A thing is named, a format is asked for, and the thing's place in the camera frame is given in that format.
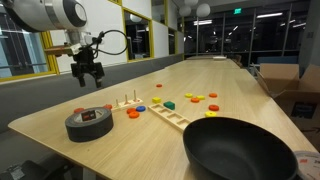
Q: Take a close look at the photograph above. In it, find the wooden slotted sorting tray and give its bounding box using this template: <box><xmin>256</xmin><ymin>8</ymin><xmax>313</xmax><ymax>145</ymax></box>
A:
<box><xmin>147</xmin><ymin>103</ymin><xmax>192</xmax><ymax>134</ymax></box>

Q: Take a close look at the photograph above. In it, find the cardboard box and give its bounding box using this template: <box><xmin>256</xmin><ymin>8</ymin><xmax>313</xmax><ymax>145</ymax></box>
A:
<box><xmin>256</xmin><ymin>62</ymin><xmax>320</xmax><ymax>132</ymax></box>

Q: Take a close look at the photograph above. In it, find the black bag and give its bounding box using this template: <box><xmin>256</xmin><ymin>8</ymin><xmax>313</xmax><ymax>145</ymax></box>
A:
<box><xmin>0</xmin><ymin>159</ymin><xmax>73</xmax><ymax>180</ymax></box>

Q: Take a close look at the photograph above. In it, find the green block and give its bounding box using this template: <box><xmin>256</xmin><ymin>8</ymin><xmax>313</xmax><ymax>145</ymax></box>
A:
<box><xmin>163</xmin><ymin>101</ymin><xmax>176</xmax><ymax>111</ymax></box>

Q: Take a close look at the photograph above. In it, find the white tape roll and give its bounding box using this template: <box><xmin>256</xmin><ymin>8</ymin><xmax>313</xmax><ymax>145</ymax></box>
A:
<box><xmin>293</xmin><ymin>150</ymin><xmax>320</xmax><ymax>180</ymax></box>

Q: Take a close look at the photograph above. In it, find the black tape roll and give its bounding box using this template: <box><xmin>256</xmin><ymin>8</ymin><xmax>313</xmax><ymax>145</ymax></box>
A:
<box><xmin>64</xmin><ymin>106</ymin><xmax>115</xmax><ymax>143</ymax></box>

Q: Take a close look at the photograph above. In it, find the wooden peg platform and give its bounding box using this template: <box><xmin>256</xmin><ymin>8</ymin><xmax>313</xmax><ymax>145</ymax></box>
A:
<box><xmin>110</xmin><ymin>89</ymin><xmax>144</xmax><ymax>112</ymax></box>

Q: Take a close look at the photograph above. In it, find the black bowl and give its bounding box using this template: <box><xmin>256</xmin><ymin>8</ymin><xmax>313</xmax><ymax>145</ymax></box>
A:
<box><xmin>182</xmin><ymin>116</ymin><xmax>299</xmax><ymax>180</ymax></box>

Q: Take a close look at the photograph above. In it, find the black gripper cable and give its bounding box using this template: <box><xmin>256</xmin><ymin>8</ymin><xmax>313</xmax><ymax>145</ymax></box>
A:
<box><xmin>87</xmin><ymin>29</ymin><xmax>130</xmax><ymax>57</ymax></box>

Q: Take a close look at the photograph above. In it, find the beige wrist camera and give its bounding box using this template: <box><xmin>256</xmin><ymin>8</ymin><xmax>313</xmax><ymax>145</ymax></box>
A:
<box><xmin>43</xmin><ymin>43</ymin><xmax>83</xmax><ymax>57</ymax></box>

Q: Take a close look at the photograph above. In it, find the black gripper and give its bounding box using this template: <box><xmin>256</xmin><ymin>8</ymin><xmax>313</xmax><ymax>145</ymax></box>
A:
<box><xmin>70</xmin><ymin>46</ymin><xmax>106</xmax><ymax>89</ymax></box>

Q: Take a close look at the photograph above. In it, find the grey bench backrest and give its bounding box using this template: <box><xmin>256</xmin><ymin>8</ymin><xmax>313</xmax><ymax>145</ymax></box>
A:
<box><xmin>0</xmin><ymin>53</ymin><xmax>185</xmax><ymax>134</ymax></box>

